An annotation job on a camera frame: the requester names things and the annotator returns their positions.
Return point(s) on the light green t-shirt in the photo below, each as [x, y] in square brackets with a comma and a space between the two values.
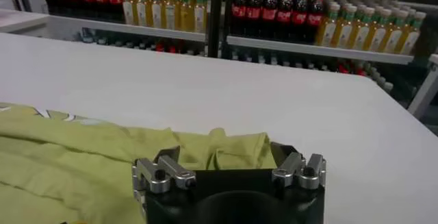
[85, 163]

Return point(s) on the drink shelf cabinet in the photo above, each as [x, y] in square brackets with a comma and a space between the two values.
[318, 50]
[215, 13]

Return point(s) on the yellow drink bottle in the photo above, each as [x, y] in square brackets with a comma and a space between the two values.
[344, 35]
[376, 38]
[326, 33]
[361, 37]
[410, 42]
[170, 15]
[186, 17]
[142, 13]
[200, 18]
[393, 40]
[128, 11]
[156, 14]

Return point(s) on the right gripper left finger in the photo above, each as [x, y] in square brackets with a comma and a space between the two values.
[161, 174]

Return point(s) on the white side table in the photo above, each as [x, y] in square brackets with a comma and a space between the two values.
[17, 20]

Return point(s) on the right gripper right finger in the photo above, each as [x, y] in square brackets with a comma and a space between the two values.
[301, 174]

